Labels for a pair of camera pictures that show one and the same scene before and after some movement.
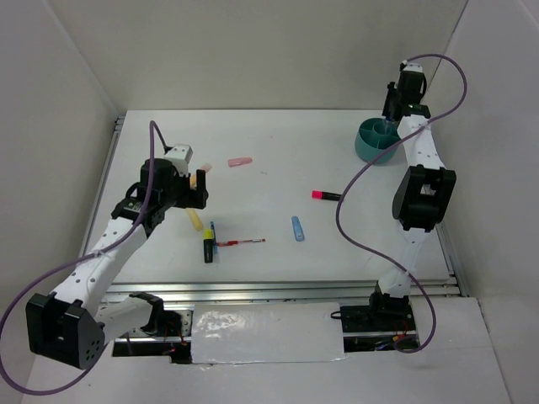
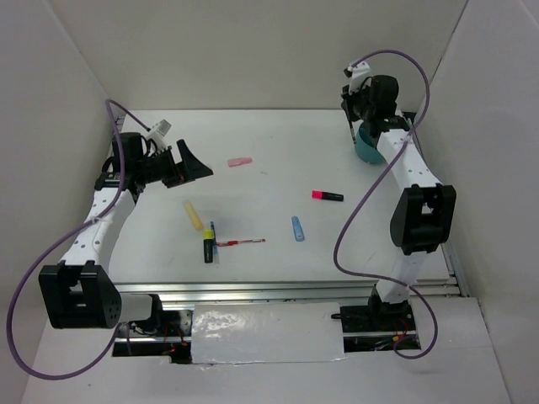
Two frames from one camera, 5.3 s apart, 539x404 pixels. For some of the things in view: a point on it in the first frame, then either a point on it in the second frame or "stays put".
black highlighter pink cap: [326, 195] stays put
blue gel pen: [215, 240] stays put
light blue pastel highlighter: [297, 228] stays put
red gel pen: [237, 241] stays put
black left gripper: [193, 199] to [193, 168]
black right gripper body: [392, 98] to [357, 104]
